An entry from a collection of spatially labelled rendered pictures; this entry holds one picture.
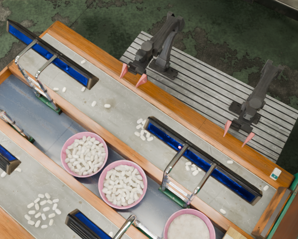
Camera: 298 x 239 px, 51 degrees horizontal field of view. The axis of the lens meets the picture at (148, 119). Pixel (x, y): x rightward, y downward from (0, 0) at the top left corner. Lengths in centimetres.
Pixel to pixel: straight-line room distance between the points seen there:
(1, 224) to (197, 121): 120
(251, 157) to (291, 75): 145
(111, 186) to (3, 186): 60
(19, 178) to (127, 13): 203
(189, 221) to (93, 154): 65
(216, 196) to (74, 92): 106
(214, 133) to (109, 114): 64
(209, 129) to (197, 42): 142
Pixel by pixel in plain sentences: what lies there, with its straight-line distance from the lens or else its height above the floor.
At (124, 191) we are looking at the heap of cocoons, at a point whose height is 73.
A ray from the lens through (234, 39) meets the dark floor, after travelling 325.
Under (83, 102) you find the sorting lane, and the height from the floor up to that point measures 74.
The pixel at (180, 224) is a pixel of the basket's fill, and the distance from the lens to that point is 177.
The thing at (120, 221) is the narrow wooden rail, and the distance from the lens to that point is 174.
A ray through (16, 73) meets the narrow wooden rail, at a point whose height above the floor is 76.
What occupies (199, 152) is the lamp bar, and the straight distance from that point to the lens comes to 146.
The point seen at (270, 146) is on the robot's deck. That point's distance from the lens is 205.
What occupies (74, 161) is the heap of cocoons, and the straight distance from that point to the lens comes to 187.
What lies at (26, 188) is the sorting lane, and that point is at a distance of 190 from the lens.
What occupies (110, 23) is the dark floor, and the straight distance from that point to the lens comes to 328.
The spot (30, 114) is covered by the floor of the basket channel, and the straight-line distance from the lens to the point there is 212.
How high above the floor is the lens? 249
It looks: 67 degrees down
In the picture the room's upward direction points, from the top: straight up
